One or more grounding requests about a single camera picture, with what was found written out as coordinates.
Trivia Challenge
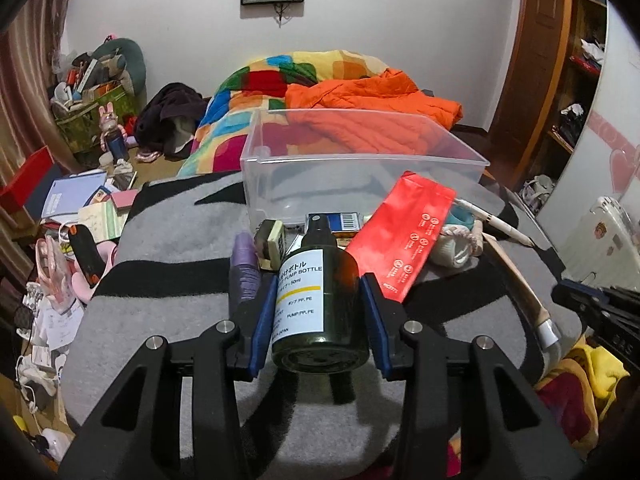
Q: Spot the grey neck pillow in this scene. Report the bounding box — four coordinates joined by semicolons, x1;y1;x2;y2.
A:
91;38;146;96

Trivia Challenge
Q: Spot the red paper packet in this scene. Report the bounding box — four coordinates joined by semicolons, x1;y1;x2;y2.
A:
347;171;456;302

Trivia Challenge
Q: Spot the silver white pen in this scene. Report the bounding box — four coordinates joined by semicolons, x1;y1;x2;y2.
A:
454;198;535;247

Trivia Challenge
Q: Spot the striped curtain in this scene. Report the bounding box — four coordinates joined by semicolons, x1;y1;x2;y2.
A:
0;0;87;281

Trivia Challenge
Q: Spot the pink rabbit figure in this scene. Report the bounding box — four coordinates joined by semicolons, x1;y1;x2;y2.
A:
99;102;129;162

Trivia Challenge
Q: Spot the green pump spray bottle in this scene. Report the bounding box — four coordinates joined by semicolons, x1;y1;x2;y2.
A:
271;214;369;374

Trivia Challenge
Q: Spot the green cluttered storage basket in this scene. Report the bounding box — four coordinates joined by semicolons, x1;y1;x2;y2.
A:
50;68;138;155

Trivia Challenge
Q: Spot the blue notebook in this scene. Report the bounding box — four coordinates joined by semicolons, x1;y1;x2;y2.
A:
40;170;107;219

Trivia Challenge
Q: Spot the blue white small box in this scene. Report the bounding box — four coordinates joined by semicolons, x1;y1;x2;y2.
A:
304;212;361;244

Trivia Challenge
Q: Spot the white suitcase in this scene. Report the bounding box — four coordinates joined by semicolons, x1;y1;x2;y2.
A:
559;196;640;292

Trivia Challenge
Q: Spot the clear plastic storage bin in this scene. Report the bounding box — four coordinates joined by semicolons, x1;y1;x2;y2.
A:
240;108;489;229

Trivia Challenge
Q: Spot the pink headphone stand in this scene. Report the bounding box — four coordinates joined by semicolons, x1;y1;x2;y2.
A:
36;233;117;313

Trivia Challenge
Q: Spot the wooden shelf unit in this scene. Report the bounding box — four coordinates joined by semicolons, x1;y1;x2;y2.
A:
512;0;608;190

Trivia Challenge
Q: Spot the red box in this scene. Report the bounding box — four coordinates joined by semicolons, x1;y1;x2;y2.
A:
0;148;54;214

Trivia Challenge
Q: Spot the orange puffer jacket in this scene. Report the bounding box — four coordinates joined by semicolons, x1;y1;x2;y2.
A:
285;68;463;130

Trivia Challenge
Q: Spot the dark clothes pile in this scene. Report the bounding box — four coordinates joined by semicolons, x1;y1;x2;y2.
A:
134;82;207;160

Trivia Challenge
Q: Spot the colourful patchwork blanket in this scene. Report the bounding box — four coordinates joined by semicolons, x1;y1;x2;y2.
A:
177;49;396;179

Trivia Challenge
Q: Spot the wooden door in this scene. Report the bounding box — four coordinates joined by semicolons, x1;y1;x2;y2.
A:
489;0;572;188

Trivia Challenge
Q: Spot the small green white box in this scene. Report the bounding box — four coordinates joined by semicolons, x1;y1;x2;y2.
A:
254;219;285;272

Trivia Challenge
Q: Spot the teal tape roll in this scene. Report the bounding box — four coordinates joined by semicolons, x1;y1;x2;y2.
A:
445;204;475;231

